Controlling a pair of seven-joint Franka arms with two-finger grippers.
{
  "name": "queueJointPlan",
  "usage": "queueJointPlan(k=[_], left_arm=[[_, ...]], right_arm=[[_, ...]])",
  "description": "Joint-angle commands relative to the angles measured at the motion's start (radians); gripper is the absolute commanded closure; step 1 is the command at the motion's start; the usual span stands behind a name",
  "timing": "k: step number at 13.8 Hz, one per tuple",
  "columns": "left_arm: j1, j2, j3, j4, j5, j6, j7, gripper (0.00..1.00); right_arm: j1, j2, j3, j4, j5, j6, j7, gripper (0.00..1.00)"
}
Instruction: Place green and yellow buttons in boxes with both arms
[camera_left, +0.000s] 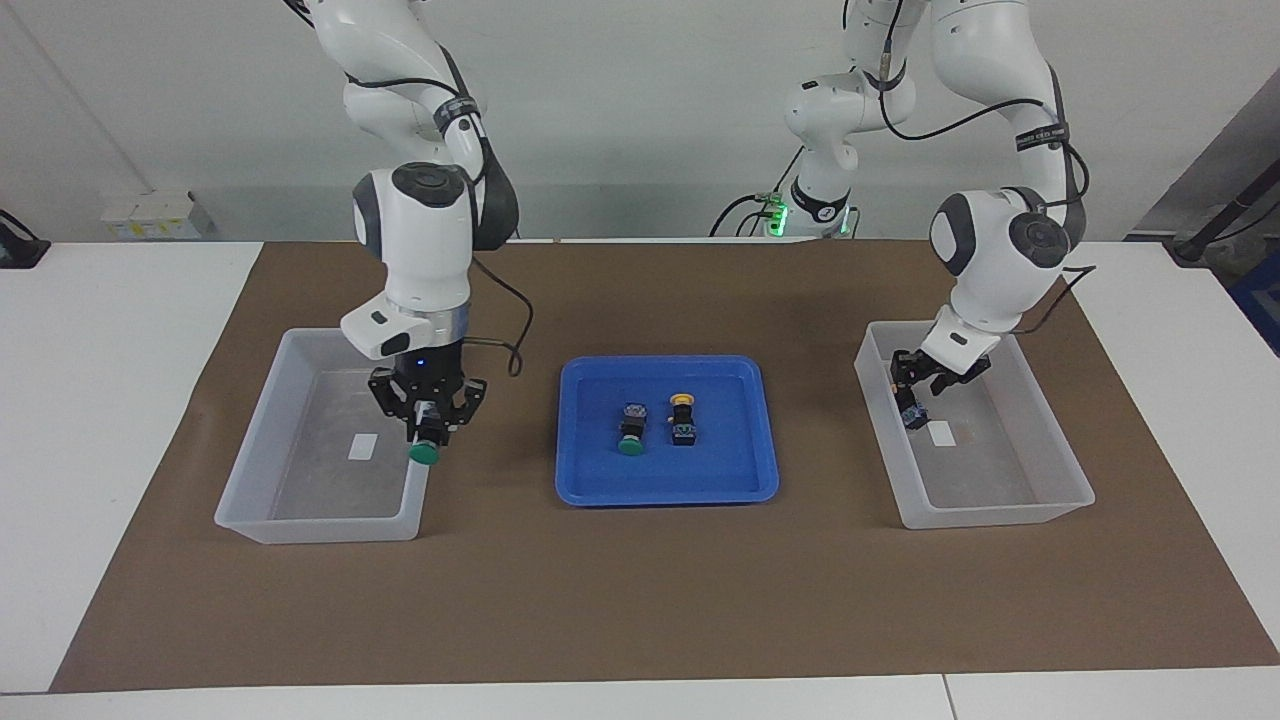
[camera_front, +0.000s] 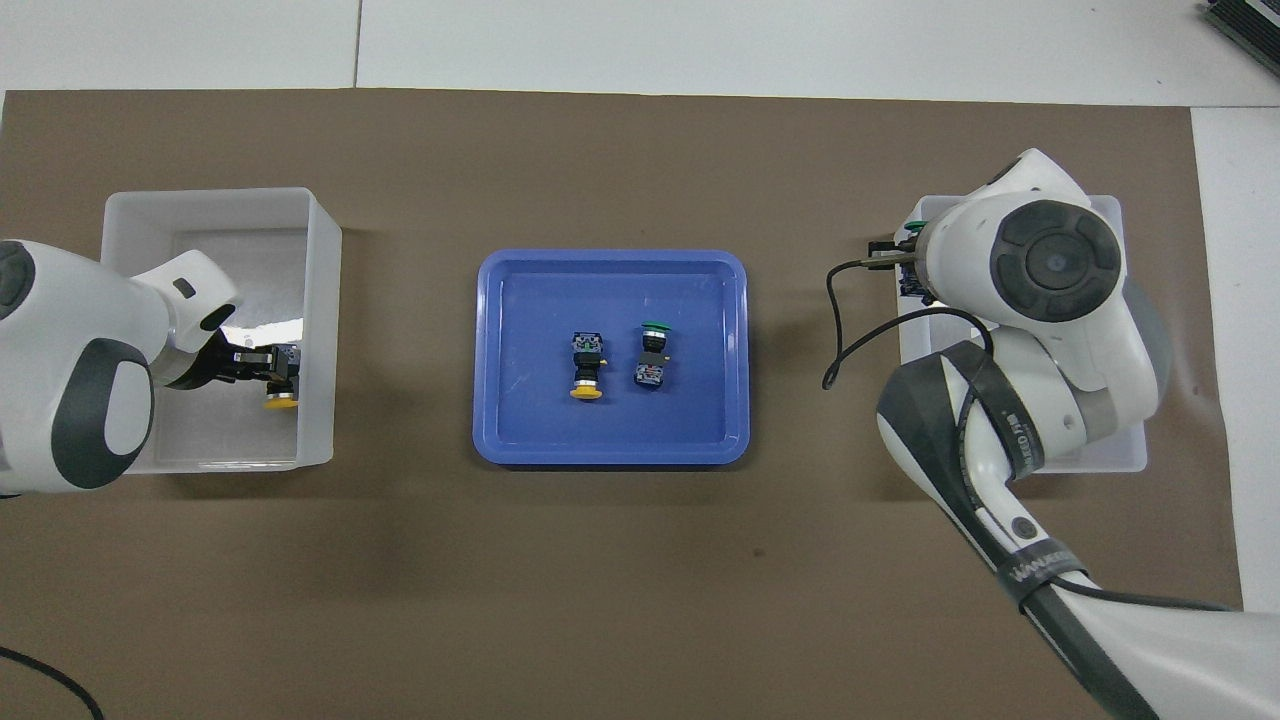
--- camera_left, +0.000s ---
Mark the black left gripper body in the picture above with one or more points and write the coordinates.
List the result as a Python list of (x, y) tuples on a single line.
[(928, 368)]

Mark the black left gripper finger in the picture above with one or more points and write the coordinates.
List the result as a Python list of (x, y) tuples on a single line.
[(901, 380), (958, 382)]

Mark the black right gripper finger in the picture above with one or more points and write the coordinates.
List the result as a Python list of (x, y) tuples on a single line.
[(392, 392), (466, 396)]

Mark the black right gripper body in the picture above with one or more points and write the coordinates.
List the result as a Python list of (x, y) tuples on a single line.
[(428, 368)]

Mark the yellow push button switch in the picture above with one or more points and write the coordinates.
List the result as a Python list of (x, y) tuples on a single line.
[(913, 415), (683, 425)]

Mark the green push button switch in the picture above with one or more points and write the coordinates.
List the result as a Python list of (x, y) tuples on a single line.
[(427, 452), (632, 430)]

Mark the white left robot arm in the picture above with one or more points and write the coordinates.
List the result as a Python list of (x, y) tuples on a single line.
[(1000, 240)]

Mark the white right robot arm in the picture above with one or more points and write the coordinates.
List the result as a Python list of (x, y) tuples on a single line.
[(420, 240)]

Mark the small white sticker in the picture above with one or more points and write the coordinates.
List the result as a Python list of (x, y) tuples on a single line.
[(362, 447), (940, 433)]

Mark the translucent white plastic box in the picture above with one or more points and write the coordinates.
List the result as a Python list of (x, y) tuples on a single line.
[(310, 490), (1000, 470)]

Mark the blue plastic tray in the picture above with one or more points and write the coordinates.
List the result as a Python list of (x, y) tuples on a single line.
[(600, 470)]

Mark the brown table mat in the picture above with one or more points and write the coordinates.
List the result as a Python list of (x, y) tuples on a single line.
[(640, 600)]

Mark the small white box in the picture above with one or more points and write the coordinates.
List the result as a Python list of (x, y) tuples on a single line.
[(150, 215)]

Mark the black tripod stand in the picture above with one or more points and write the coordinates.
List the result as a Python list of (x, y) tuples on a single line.
[(1215, 225)]

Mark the blue plastic crate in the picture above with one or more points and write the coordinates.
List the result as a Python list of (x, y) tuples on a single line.
[(1262, 300)]

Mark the black stand base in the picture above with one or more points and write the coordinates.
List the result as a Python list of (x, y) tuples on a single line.
[(20, 248)]

